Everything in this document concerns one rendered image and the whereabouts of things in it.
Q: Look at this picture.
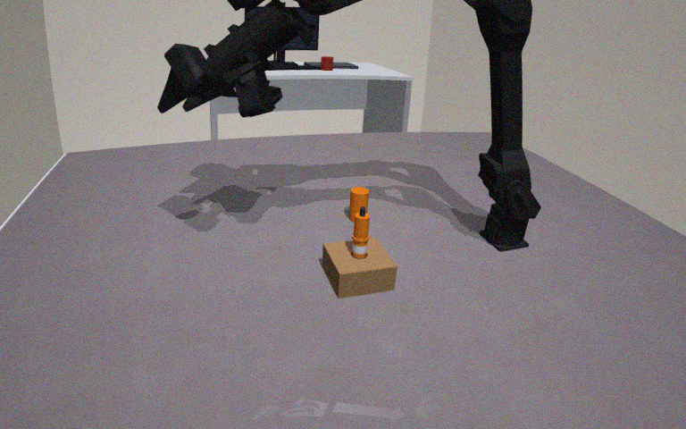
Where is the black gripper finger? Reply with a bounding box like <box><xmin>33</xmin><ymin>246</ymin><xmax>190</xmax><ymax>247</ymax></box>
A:
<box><xmin>157</xmin><ymin>68</ymin><xmax>206</xmax><ymax>113</ymax></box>
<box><xmin>182</xmin><ymin>81</ymin><xmax>237</xmax><ymax>112</ymax></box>

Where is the tan square block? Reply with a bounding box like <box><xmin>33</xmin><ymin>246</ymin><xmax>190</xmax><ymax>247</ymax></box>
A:
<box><xmin>322</xmin><ymin>238</ymin><xmax>397</xmax><ymax>299</ymax></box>

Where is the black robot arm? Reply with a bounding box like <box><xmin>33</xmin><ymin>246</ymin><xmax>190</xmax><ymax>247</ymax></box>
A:
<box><xmin>224</xmin><ymin>0</ymin><xmax>540</xmax><ymax>252</ymax></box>

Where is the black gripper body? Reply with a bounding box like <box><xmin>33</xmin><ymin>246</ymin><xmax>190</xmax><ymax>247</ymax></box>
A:
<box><xmin>164</xmin><ymin>22</ymin><xmax>270</xmax><ymax>95</ymax></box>

